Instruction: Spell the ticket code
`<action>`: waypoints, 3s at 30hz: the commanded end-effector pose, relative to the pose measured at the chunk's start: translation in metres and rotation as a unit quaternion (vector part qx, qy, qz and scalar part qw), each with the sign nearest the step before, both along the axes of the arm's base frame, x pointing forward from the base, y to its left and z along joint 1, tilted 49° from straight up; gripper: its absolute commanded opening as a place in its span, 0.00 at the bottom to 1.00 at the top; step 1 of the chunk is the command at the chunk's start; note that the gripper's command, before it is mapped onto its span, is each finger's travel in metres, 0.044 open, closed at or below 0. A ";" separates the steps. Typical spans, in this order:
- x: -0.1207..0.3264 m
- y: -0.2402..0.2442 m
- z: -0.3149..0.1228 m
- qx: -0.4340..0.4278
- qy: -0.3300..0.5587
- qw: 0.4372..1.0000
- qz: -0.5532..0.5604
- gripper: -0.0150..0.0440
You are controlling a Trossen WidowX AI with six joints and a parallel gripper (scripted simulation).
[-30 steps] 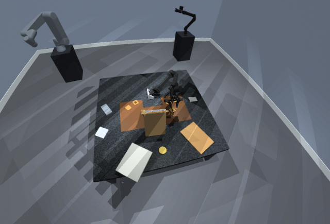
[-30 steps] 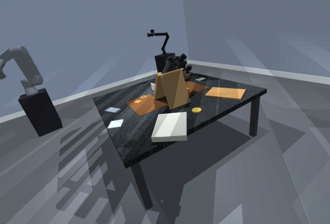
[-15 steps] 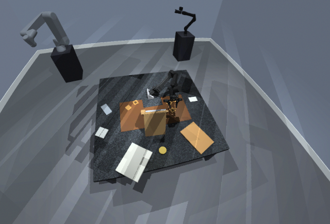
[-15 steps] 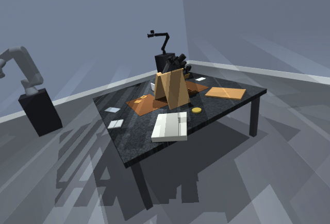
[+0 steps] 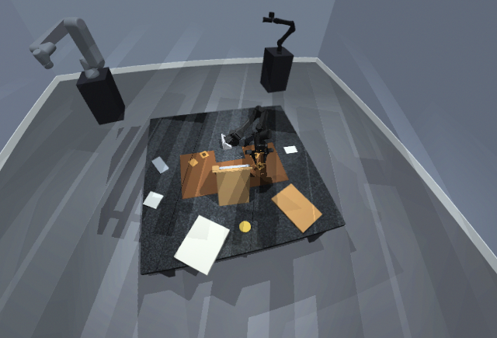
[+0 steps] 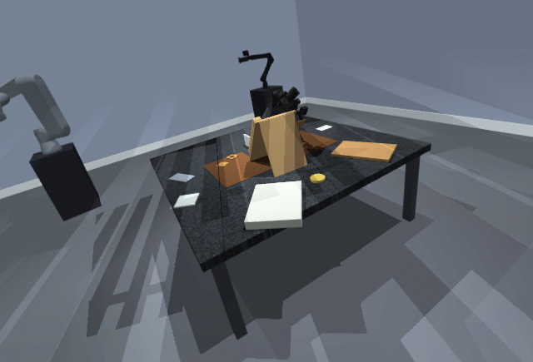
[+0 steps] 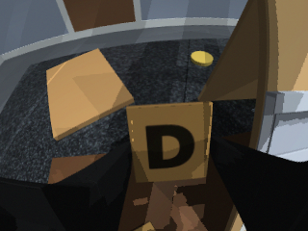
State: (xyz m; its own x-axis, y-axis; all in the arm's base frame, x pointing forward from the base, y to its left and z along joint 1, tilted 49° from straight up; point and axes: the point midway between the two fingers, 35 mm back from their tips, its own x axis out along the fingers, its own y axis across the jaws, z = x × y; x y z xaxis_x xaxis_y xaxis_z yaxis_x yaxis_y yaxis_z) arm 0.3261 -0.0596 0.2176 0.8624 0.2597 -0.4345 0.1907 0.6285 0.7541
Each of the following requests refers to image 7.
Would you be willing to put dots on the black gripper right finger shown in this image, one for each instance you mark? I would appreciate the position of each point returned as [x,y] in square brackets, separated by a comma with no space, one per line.
[270,193]

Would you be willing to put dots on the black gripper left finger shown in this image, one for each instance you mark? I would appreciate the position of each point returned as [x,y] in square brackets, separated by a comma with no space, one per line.
[89,200]

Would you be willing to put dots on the yellow round disc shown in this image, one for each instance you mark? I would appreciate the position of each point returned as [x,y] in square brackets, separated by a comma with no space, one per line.
[201,58]

